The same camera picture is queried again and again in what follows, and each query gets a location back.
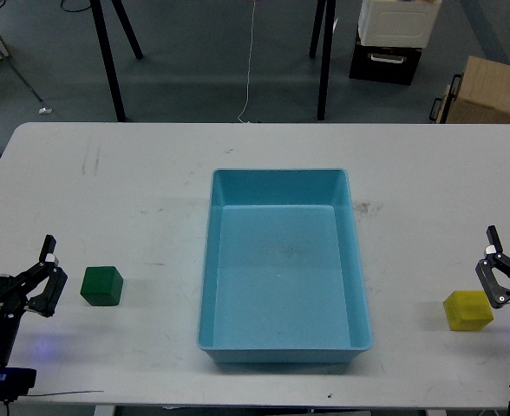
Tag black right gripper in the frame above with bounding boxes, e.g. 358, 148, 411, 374
475, 225, 510, 309

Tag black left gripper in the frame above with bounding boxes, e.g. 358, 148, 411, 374
0, 234, 68, 317

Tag yellow cube block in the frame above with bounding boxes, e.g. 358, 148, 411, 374
443, 290, 494, 332

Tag green cube block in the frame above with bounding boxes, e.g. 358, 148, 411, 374
80, 266, 123, 306

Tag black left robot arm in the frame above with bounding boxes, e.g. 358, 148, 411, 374
0, 235, 68, 405

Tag cardboard box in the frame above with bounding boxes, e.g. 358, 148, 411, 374
445, 56, 510, 124

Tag white storage box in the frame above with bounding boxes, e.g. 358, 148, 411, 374
357, 1, 441, 49

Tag blue plastic bin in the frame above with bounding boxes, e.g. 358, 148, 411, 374
198, 169, 373, 364

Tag black storage crate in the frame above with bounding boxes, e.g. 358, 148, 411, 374
349, 36, 422, 86

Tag black left trestle legs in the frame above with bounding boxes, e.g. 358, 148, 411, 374
88, 0, 145, 122

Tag black trestle legs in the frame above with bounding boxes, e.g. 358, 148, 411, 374
88, 0, 145, 122
309, 0, 337, 121

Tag black right trestle legs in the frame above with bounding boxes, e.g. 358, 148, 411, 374
309, 0, 337, 121

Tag black metal handle frame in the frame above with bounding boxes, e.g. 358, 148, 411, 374
428, 74, 462, 124

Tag white hanging cord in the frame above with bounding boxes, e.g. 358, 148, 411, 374
237, 0, 257, 124

